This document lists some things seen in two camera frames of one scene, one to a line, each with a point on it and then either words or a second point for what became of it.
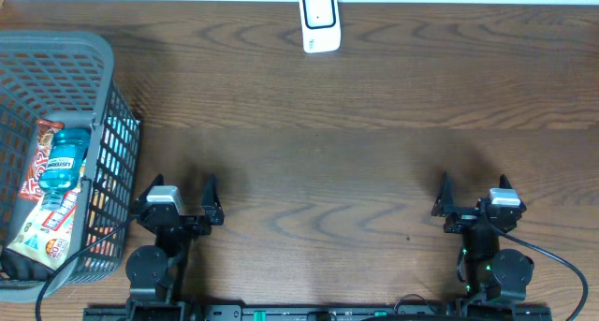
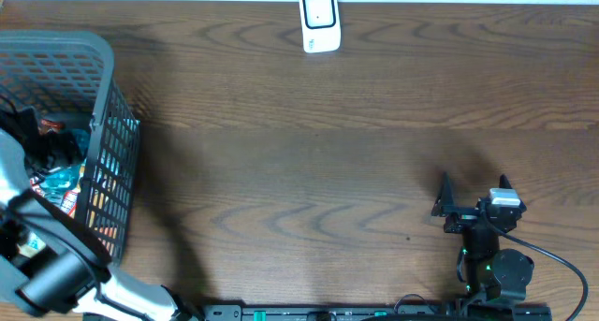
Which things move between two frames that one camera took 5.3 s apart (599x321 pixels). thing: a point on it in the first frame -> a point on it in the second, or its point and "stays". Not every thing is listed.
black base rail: x=214 y=312 stays
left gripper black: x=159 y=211 -> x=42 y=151
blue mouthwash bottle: x=63 y=167 stays
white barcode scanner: x=320 y=20 stays
